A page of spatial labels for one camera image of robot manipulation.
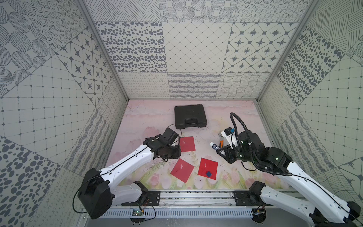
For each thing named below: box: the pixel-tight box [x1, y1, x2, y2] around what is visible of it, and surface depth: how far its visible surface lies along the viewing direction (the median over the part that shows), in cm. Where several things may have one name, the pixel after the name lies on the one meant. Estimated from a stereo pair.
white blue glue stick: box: [209, 141, 222, 151], surface depth 71 cm
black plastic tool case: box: [174, 104, 208, 130], surface depth 106 cm
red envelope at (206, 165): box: [197, 157, 219, 181], surface depth 87 cm
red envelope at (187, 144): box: [179, 136, 196, 153], surface depth 97 cm
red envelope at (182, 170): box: [170, 157, 195, 184], surface depth 86 cm
